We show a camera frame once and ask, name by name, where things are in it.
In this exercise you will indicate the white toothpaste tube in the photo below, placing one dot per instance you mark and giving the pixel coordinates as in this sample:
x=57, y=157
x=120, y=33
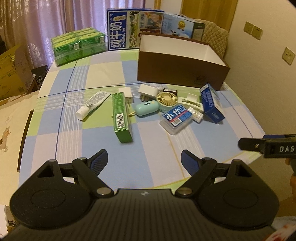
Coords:
x=92, y=103

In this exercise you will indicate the wall socket pair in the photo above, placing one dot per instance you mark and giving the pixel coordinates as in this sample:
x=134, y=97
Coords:
x=253, y=30

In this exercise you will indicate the beige quilted chair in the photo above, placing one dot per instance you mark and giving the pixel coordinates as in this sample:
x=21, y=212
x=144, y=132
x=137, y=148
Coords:
x=215, y=36

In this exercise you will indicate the green drink carton pack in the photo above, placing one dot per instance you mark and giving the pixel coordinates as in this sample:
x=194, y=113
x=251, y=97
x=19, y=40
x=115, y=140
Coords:
x=77, y=44

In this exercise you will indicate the yellow cardboard box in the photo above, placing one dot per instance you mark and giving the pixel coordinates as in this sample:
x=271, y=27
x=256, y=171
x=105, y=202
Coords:
x=16, y=75

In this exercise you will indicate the pink curtain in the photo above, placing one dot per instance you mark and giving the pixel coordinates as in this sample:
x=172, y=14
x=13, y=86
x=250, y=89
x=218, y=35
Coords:
x=33, y=24

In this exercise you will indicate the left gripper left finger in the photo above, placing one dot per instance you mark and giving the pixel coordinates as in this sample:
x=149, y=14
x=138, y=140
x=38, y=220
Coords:
x=87, y=171

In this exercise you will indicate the white square charger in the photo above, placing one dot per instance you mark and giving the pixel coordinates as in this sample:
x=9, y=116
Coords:
x=127, y=93

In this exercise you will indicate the single wall socket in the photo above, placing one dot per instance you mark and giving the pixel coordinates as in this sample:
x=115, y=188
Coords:
x=288, y=56

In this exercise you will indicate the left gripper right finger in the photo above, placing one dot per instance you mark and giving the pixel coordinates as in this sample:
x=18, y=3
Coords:
x=200, y=171

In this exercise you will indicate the white power plug adapter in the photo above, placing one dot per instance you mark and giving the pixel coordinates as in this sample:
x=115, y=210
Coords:
x=148, y=92

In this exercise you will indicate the checkered tablecloth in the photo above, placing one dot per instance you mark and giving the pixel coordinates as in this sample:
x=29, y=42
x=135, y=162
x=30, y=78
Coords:
x=153, y=158

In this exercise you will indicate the long green box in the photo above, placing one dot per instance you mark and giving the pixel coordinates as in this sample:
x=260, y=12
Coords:
x=121, y=116

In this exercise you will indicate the brown cardboard storage box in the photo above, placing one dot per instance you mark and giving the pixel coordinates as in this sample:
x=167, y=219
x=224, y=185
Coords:
x=179, y=61

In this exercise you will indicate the teal handheld mini fan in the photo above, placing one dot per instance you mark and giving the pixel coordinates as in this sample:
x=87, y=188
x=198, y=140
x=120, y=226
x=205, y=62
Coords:
x=164, y=101

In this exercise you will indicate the clear toothpick box blue label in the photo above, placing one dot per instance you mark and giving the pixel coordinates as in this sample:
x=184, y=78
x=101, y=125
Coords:
x=176, y=119

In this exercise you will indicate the blue medicine box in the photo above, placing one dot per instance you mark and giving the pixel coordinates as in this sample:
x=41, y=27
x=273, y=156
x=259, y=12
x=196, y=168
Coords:
x=211, y=103

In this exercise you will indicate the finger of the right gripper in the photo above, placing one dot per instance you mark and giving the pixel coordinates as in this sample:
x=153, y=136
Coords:
x=251, y=144

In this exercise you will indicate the light blue milk carton box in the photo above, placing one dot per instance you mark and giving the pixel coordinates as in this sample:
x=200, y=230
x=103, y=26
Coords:
x=182, y=26

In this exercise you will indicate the person's hand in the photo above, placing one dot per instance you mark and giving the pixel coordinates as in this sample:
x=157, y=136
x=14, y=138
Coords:
x=292, y=163

